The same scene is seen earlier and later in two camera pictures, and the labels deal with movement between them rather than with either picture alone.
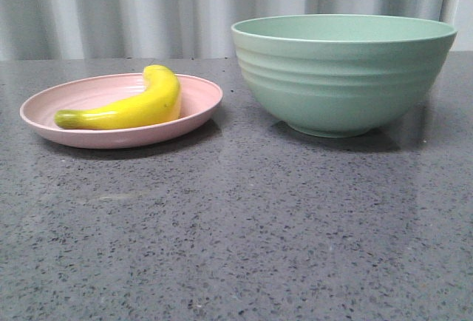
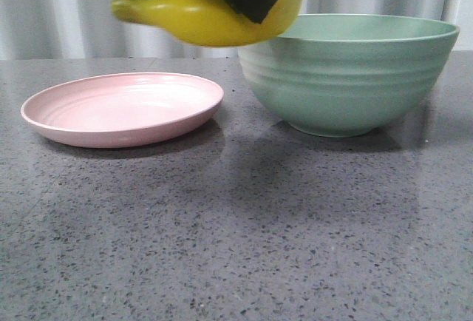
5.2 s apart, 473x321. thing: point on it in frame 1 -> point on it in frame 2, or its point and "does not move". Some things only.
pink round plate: x=122 y=110 does not move
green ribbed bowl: x=341 y=75 does not move
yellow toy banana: x=160 y=103 -> x=202 y=16
